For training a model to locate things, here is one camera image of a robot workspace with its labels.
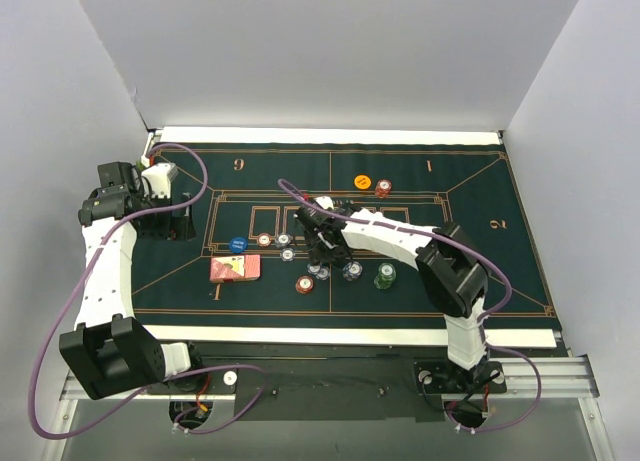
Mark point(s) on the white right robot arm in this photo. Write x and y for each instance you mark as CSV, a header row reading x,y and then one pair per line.
x,y
453,276

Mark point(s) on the red playing card deck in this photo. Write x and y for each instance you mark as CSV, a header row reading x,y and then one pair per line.
x,y
235,268

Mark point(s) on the aluminium mounting rail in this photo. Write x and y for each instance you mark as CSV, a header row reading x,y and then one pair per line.
x,y
419,372

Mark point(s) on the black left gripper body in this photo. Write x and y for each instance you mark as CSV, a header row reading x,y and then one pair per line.
x,y
163,223

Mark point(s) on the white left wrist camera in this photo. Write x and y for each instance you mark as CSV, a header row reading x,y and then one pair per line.
x,y
157,180

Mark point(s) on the orange big blind button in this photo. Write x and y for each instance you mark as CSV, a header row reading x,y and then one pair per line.
x,y
362,182

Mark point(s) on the single red poker chip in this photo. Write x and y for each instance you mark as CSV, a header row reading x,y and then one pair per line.
x,y
264,240

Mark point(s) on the blue small blind button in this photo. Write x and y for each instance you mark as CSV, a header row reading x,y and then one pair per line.
x,y
238,244

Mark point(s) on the green poker table mat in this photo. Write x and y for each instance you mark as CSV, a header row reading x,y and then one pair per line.
x,y
249,189

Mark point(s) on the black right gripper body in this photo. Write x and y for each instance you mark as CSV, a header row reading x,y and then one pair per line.
x,y
326,251

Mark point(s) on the blue poker chip stack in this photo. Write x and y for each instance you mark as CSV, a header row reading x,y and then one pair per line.
x,y
352,271

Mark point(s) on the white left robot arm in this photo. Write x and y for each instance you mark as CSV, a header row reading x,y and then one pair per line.
x,y
109,350

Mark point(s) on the green poker chip stack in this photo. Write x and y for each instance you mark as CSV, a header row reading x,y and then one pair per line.
x,y
385,276

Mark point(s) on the red poker chip stack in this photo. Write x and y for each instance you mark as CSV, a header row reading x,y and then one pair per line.
x,y
304,284

